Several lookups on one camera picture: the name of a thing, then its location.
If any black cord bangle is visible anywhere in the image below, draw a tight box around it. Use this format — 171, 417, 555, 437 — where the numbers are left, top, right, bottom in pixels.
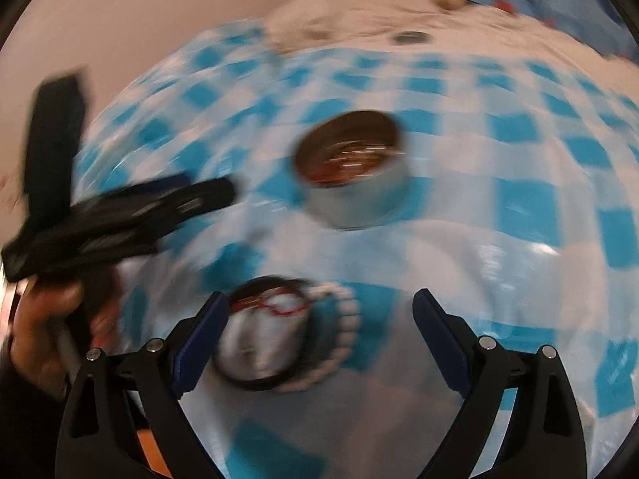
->
212, 276, 333, 392

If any red string bracelet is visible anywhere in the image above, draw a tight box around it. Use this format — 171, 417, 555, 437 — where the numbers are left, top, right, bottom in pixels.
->
232, 285, 313, 318

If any amber bead bracelet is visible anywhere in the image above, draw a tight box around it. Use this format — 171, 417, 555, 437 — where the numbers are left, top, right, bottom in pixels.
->
303, 138, 401, 186

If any round silver metal tin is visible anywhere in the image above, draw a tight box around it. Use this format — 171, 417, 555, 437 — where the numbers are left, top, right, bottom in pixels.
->
292, 110, 411, 229

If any white bead bracelet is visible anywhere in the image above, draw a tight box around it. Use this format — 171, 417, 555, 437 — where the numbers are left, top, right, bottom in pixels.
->
278, 281, 362, 393

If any person's left hand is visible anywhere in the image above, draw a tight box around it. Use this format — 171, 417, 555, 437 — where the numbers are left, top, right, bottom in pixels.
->
10, 269, 122, 400

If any blue white checkered plastic sheet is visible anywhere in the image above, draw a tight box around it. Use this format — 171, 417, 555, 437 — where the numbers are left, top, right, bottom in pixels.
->
76, 22, 638, 478

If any white grid-lined quilt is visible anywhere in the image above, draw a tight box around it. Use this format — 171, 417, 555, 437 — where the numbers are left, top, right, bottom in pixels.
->
263, 0, 612, 67

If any silver tin lid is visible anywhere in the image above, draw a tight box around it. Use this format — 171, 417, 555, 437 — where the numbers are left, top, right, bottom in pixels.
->
392, 30, 432, 46

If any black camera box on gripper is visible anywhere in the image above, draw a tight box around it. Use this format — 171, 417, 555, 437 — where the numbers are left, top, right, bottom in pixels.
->
23, 73, 87, 223

